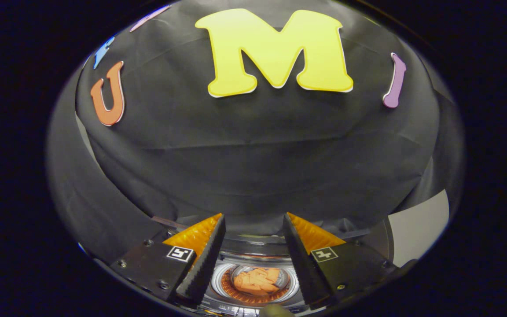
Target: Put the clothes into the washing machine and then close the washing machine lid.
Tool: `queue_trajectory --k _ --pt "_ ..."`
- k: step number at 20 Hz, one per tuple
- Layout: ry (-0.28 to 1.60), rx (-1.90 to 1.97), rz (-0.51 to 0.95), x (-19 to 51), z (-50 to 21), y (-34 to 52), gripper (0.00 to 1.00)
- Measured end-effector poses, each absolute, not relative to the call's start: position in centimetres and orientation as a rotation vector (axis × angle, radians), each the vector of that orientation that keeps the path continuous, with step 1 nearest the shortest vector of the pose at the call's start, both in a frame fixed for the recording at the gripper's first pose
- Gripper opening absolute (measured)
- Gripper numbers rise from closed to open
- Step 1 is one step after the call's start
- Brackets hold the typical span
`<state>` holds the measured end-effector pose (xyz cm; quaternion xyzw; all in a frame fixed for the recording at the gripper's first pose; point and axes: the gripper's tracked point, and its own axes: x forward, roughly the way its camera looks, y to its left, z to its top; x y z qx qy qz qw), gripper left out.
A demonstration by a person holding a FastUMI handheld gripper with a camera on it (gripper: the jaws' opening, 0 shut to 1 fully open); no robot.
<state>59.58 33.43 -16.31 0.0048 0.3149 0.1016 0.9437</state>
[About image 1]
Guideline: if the orange polo shirt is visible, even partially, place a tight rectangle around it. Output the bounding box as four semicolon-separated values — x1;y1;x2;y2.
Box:
234;267;281;296

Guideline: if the black backdrop cloth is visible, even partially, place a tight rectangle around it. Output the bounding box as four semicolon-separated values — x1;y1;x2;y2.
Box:
46;0;465;265

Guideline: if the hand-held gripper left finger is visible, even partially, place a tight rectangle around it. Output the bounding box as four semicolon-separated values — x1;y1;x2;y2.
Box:
109;213;227;309

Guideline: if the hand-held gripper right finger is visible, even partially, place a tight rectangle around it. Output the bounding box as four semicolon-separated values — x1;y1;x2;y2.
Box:
283;212;398;311

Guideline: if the dark glass washing machine lid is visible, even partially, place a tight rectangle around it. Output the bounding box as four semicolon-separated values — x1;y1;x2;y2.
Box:
151;215;396;316

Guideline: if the grey cabinet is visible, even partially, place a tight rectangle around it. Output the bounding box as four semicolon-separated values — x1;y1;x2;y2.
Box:
387;189;451;268

